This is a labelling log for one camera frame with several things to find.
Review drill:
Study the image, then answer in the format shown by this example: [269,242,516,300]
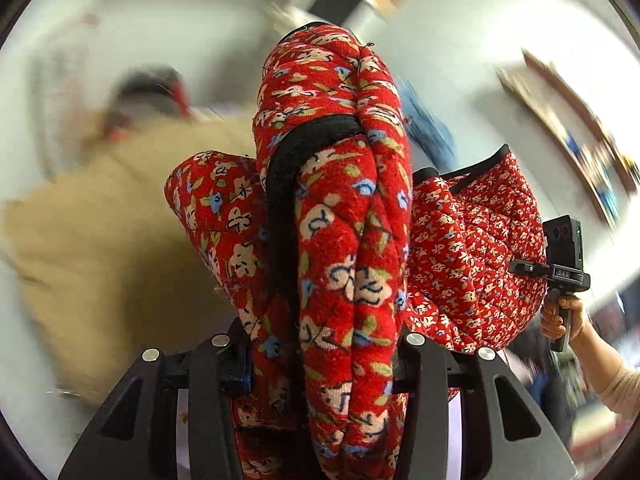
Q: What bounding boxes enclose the person's right hand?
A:
[539,294,587,344]

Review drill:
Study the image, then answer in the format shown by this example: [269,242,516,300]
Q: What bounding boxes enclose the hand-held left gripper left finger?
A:
[59,320,253,480]

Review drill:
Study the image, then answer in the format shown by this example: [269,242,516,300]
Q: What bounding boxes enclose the wooden wall shelf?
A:
[497,49,640,230]

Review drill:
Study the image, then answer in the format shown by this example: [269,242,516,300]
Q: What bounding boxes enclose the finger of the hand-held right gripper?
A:
[509,258,550,278]

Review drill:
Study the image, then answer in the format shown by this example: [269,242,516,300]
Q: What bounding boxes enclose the tan garment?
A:
[2,115,261,408]

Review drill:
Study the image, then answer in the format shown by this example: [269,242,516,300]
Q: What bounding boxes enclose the person's right forearm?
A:
[569,317,640,419]

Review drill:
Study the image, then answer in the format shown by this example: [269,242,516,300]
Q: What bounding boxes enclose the red floral quilted jacket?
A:
[165,24,547,480]

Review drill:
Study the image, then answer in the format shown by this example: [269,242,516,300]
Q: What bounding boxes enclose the blue denim garment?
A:
[400,80,458,171]

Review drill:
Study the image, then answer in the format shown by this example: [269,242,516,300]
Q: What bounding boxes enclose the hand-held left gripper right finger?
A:
[392,330,578,480]

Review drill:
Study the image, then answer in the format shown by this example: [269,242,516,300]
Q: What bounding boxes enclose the black and red object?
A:
[106,64,197,142]

